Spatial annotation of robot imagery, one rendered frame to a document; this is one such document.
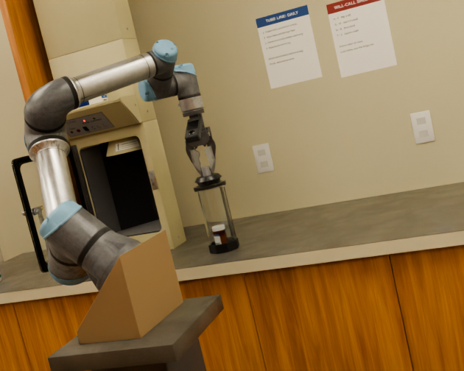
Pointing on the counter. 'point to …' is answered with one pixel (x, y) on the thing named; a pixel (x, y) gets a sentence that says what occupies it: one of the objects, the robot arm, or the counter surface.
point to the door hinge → (82, 179)
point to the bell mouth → (123, 146)
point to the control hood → (126, 104)
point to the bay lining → (119, 187)
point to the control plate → (88, 124)
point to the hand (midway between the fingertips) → (206, 171)
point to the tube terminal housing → (67, 65)
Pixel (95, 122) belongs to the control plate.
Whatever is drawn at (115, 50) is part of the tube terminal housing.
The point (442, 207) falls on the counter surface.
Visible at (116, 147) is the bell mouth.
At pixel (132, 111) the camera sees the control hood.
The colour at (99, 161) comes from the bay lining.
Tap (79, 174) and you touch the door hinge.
